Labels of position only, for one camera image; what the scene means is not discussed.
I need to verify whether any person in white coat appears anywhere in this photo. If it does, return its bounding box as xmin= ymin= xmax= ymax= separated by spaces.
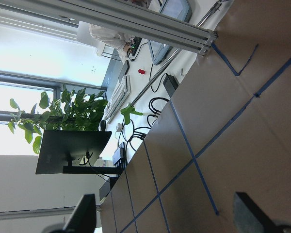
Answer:
xmin=89 ymin=24 xmax=136 ymax=62

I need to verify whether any small red object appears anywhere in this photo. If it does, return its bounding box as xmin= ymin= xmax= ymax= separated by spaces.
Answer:
xmin=138 ymin=69 xmax=146 ymax=75

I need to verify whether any aluminium frame post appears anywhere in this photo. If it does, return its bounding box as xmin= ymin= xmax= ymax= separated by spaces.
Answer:
xmin=0 ymin=0 xmax=217 ymax=54

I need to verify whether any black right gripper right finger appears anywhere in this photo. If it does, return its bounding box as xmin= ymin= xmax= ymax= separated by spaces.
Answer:
xmin=233 ymin=192 xmax=284 ymax=233

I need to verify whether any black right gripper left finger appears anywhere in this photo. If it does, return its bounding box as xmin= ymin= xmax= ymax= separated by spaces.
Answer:
xmin=63 ymin=194 xmax=97 ymax=233

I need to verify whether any blue teach pendant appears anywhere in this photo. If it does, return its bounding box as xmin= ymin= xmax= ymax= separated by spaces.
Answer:
xmin=148 ymin=40 xmax=173 ymax=65

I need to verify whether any black power adapter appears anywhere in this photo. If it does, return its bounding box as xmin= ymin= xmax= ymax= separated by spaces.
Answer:
xmin=163 ymin=73 xmax=179 ymax=97

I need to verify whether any white keyboard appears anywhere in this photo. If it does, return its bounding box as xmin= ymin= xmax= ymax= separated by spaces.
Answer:
xmin=104 ymin=75 xmax=131 ymax=124

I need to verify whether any green handled reacher grabber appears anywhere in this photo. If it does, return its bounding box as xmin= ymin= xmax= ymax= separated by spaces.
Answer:
xmin=120 ymin=47 xmax=182 ymax=125

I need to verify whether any black monitor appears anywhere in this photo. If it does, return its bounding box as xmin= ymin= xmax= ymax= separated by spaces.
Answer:
xmin=35 ymin=130 xmax=122 ymax=175

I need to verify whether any green potted plant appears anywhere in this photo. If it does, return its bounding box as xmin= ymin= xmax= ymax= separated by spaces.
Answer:
xmin=7 ymin=86 xmax=108 ymax=154

